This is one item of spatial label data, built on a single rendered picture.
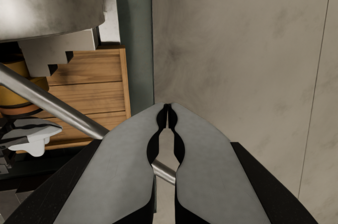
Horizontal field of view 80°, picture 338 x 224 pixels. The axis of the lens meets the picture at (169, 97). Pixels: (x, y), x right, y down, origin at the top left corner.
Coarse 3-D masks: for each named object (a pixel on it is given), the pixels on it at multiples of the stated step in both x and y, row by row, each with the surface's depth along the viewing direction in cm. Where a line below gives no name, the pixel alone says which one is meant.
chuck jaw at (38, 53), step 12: (60, 36) 30; (72, 36) 30; (84, 36) 31; (96, 36) 33; (24, 48) 30; (36, 48) 30; (48, 48) 31; (60, 48) 31; (72, 48) 31; (84, 48) 32; (36, 60) 31; (48, 60) 31; (60, 60) 32; (36, 72) 32; (48, 72) 32
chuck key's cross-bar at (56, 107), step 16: (0, 64) 13; (0, 80) 13; (16, 80) 13; (32, 96) 14; (48, 96) 14; (48, 112) 15; (64, 112) 15; (80, 112) 16; (80, 128) 15; (96, 128) 16; (160, 176) 19
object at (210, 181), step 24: (168, 120) 12; (192, 120) 10; (192, 144) 9; (216, 144) 9; (192, 168) 8; (216, 168) 8; (240, 168) 8; (192, 192) 7; (216, 192) 7; (240, 192) 7; (192, 216) 6; (216, 216) 6; (240, 216) 6; (264, 216) 6
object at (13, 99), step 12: (0, 60) 33; (12, 60) 35; (24, 60) 31; (24, 72) 32; (36, 84) 33; (0, 96) 31; (12, 96) 31; (0, 108) 32; (12, 108) 32; (24, 108) 33; (36, 108) 34
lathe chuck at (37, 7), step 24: (0, 0) 18; (24, 0) 19; (48, 0) 20; (72, 0) 23; (96, 0) 27; (0, 24) 18; (24, 24) 19; (48, 24) 21; (72, 24) 23; (96, 24) 27
